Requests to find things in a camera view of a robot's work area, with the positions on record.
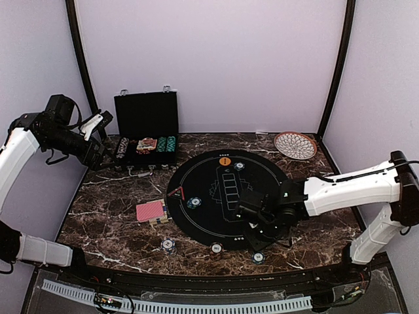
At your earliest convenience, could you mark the red-backed playing card deck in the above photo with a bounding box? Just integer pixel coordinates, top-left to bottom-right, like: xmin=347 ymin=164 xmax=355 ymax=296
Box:
xmin=136 ymin=201 xmax=164 ymax=222

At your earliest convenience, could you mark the patterned ceramic plate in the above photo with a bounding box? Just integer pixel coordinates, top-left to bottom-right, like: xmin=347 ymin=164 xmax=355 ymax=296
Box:
xmin=274 ymin=131 xmax=317 ymax=160

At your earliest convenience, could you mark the blue chip stack left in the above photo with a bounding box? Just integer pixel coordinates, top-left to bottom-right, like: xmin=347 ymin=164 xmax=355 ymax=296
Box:
xmin=160 ymin=238 xmax=177 ymax=256

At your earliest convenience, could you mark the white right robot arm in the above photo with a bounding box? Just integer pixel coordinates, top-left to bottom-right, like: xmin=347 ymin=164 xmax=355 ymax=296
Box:
xmin=234 ymin=150 xmax=418 ymax=284

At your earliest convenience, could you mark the red chip stack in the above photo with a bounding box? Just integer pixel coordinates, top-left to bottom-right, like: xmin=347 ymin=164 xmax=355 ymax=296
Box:
xmin=209 ymin=242 xmax=223 ymax=260

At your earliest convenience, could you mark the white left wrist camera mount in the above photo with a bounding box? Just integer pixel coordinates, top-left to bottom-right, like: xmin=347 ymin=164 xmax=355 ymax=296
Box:
xmin=79 ymin=111 xmax=113 ymax=141

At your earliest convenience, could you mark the blue-green chip stack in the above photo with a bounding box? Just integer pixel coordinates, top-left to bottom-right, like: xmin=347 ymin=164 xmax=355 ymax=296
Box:
xmin=251 ymin=252 xmax=266 ymax=265

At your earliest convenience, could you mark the yellow card deck box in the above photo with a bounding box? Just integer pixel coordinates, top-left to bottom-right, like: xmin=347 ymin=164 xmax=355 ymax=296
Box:
xmin=149 ymin=199 xmax=171 ymax=226

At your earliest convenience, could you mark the orange big blind button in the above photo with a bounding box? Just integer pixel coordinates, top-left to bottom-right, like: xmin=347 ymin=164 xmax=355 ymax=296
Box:
xmin=219 ymin=156 xmax=231 ymax=166

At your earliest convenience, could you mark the black frame post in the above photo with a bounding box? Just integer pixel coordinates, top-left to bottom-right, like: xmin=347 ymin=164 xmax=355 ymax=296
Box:
xmin=316 ymin=0 xmax=356 ymax=142
xmin=65 ymin=0 xmax=103 ymax=114

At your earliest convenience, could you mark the round black poker mat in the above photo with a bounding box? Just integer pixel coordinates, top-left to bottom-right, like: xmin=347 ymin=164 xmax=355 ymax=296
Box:
xmin=166 ymin=150 xmax=287 ymax=251

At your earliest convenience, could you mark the black poker chip case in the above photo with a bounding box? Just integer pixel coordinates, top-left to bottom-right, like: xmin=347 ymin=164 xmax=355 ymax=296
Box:
xmin=114 ymin=91 xmax=179 ymax=171

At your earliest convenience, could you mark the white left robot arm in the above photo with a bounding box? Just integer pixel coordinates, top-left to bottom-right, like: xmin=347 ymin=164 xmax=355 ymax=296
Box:
xmin=1 ymin=94 xmax=113 ymax=285

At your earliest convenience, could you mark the white slotted cable duct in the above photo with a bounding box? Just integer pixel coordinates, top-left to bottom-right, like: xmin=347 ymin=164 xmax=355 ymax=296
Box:
xmin=41 ymin=279 xmax=312 ymax=313

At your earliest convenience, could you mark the left black frame post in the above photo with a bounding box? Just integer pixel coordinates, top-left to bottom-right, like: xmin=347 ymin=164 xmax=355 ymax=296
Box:
xmin=65 ymin=0 xmax=103 ymax=114

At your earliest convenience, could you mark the right black frame post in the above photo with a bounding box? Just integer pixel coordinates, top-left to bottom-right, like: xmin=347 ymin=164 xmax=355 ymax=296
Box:
xmin=316 ymin=0 xmax=356 ymax=142

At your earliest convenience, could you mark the red triangular dealer button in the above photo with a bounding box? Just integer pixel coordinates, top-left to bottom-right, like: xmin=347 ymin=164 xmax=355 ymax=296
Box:
xmin=167 ymin=186 xmax=185 ymax=200

